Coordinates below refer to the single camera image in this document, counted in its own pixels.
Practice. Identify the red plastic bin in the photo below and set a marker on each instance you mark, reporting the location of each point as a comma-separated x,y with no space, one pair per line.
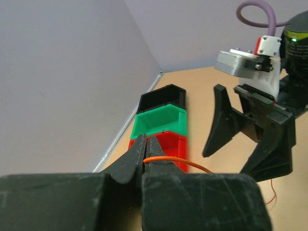
172,144

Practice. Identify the green plastic bin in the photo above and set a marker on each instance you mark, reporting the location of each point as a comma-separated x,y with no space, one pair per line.
164,118

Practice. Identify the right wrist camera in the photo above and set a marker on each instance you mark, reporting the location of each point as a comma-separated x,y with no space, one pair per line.
259,69

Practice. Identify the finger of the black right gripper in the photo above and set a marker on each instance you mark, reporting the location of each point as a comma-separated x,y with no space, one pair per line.
227,122
272,157

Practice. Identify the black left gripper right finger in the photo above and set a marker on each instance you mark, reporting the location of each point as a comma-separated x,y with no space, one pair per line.
176,201

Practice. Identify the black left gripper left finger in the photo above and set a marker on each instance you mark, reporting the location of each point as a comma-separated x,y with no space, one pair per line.
74,201

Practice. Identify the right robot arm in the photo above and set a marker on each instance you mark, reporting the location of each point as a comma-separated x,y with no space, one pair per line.
293,52

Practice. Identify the black plastic bin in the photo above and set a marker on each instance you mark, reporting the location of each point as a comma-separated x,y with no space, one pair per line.
169,94

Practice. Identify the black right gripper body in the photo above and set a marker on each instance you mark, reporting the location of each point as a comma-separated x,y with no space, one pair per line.
257,106

